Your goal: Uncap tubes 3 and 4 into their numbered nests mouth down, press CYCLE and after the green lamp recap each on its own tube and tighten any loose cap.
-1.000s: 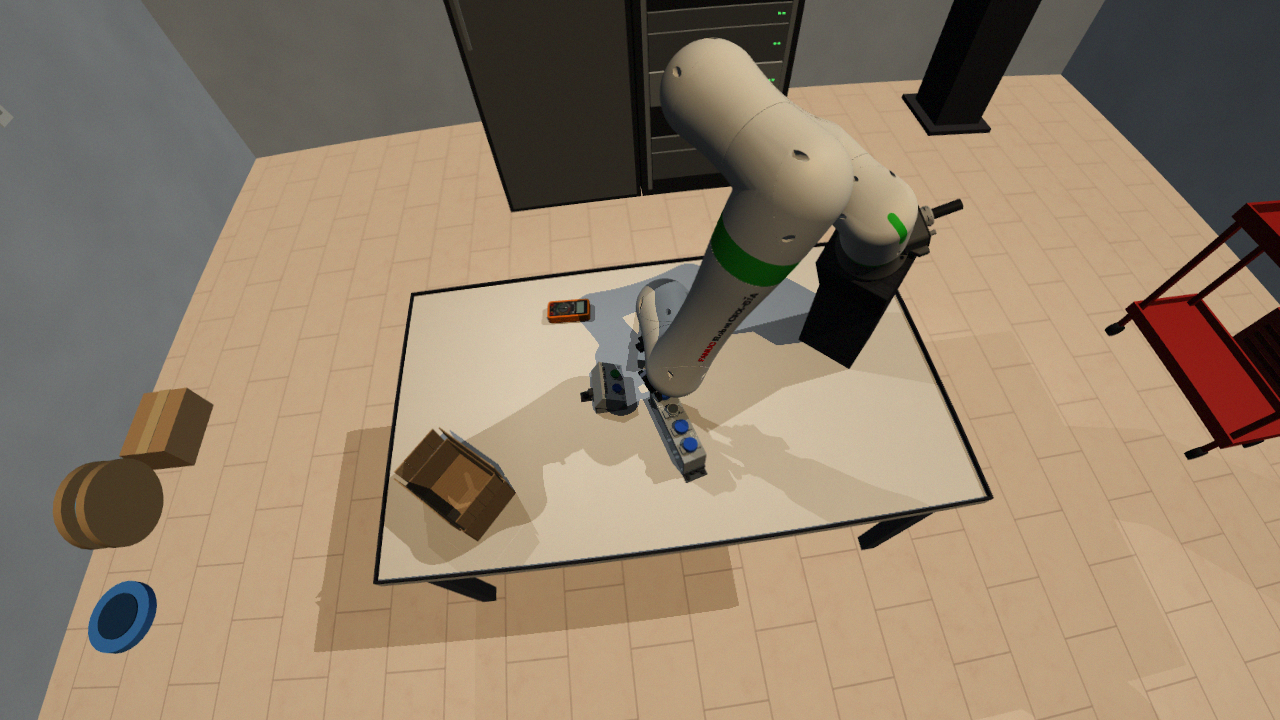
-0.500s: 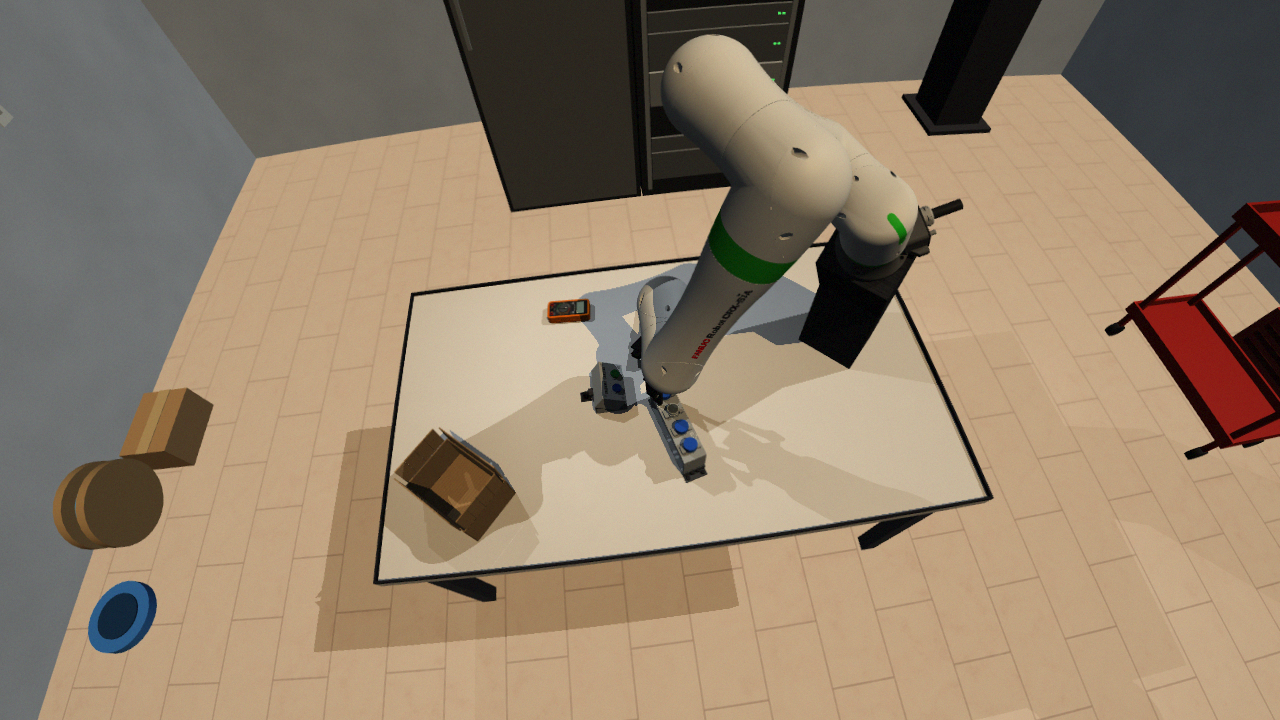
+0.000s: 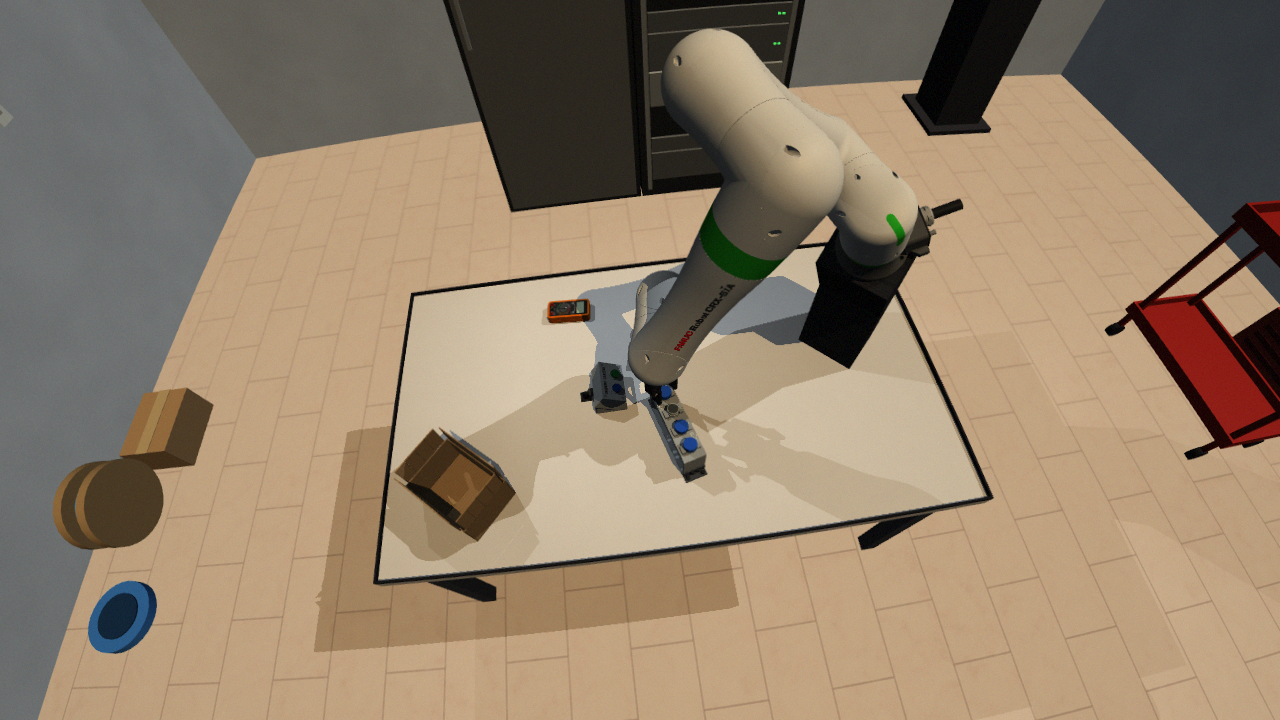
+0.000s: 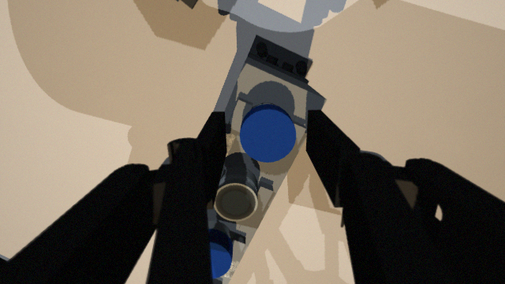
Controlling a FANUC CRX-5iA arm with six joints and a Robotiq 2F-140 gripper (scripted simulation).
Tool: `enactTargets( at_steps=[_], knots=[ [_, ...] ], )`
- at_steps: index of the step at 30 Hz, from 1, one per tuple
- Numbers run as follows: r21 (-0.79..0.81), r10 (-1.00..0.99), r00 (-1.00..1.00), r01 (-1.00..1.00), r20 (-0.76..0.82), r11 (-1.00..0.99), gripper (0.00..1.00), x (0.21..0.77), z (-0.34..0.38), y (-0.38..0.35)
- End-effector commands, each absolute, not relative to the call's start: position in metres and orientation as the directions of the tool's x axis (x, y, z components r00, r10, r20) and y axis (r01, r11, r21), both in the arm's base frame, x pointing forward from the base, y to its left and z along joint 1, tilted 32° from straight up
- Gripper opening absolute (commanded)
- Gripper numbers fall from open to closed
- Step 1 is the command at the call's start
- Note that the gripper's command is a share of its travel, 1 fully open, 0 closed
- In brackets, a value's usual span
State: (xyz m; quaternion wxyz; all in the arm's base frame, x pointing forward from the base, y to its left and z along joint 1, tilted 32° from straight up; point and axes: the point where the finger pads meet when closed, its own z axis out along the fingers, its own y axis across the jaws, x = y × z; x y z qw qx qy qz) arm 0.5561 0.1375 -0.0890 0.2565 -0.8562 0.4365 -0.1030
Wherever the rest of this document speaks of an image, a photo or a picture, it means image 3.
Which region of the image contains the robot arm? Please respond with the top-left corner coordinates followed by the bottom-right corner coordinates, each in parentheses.
top-left (628, 29), bottom-right (963, 386)

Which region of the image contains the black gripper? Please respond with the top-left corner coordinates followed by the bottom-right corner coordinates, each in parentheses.
top-left (644, 379), bottom-right (678, 405)

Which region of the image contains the black table edge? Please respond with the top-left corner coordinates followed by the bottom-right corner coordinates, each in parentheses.
top-left (372, 258), bottom-right (995, 585)

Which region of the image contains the orange digital multimeter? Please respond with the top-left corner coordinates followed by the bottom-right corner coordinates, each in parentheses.
top-left (547, 299), bottom-right (590, 323)

